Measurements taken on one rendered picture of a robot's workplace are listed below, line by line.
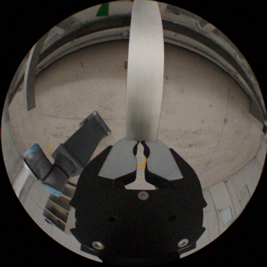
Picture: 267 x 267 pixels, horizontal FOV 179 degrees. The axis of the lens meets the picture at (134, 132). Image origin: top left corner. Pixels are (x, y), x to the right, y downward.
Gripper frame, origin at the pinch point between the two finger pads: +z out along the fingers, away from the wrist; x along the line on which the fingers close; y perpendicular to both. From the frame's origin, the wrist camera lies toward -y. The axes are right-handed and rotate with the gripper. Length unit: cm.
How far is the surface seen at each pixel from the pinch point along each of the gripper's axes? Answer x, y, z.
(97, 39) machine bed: -38, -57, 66
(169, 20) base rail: 8.3, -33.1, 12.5
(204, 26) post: 19.6, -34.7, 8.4
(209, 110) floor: 90, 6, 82
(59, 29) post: -28.0, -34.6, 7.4
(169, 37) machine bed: 25, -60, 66
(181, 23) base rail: 12.4, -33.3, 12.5
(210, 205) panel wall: 216, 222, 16
